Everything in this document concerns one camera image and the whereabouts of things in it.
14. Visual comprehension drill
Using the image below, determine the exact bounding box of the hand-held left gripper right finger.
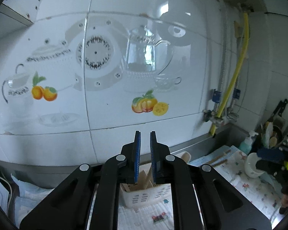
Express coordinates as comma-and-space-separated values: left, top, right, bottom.
150, 131, 272, 230

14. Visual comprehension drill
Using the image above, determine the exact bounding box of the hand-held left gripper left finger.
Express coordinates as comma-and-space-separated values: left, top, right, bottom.
19, 131, 142, 230

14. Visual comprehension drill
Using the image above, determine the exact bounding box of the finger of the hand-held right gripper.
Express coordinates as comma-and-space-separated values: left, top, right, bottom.
255, 159, 279, 176
257, 147, 285, 163

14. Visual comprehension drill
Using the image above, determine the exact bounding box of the bunch of wooden chopsticks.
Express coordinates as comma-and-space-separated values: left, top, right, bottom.
125, 169, 157, 192

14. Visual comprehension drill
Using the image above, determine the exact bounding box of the white plastic utensil holder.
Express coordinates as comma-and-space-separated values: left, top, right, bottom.
120, 151, 192, 209

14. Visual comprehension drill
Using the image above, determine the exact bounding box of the long wooden chopstick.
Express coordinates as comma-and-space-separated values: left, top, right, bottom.
208, 149, 232, 164
210, 159, 229, 168

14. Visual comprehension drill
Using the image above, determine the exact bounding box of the white bowl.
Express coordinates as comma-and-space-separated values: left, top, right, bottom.
244, 152, 265, 178

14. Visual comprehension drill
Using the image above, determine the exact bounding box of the white rice paddle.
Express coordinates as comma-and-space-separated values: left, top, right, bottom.
264, 122, 273, 148

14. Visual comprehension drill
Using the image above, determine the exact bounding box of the black utensil caddy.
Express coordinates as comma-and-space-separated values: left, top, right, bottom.
261, 124, 284, 149

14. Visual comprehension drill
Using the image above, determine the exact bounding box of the blue soap pump bottle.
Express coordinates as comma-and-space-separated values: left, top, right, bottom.
238, 131, 259, 155

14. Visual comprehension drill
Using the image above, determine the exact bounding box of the printed white cloth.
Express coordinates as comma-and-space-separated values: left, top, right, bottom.
11, 145, 287, 230

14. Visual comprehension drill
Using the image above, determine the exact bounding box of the metal water valve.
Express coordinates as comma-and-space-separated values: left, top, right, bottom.
224, 112, 240, 125
203, 109, 222, 125

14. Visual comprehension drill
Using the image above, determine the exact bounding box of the yellow gas pipe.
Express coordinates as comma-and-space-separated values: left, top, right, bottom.
209, 12, 250, 137

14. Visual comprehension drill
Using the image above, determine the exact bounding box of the black handled knife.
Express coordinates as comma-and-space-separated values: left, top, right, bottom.
268, 99, 288, 125

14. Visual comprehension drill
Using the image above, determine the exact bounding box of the white power cable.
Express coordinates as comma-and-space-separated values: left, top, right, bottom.
0, 162, 13, 211

